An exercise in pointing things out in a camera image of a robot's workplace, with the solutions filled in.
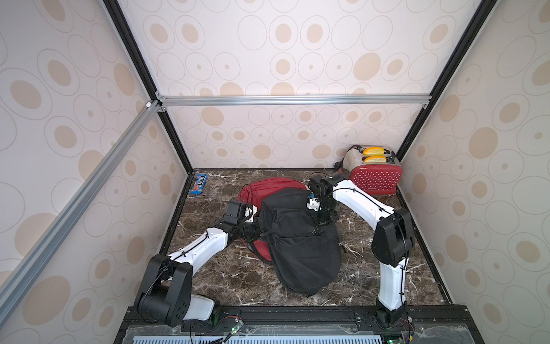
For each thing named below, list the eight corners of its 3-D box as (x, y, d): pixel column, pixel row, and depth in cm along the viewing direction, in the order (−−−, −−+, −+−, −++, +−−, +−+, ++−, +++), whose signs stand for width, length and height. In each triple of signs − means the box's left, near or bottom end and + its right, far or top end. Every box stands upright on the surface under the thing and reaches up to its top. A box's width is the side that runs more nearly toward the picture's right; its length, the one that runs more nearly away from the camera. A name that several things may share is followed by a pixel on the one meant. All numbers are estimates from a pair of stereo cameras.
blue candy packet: (191, 193, 112) (190, 191, 111) (198, 177, 120) (197, 174, 118) (201, 194, 112) (200, 191, 110) (208, 177, 120) (207, 174, 118)
